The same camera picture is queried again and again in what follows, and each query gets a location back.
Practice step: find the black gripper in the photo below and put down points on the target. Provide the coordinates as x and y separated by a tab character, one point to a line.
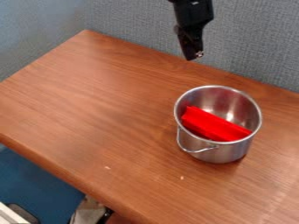
192	13

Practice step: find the stainless steel pot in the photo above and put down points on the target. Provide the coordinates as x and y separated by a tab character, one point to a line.
231	105

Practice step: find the red plastic block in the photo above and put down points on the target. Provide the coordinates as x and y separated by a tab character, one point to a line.
212	127

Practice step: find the white and black floor object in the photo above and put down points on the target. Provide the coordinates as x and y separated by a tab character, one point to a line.
12	214

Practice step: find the grey table leg bracket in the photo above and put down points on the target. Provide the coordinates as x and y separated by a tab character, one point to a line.
91	212

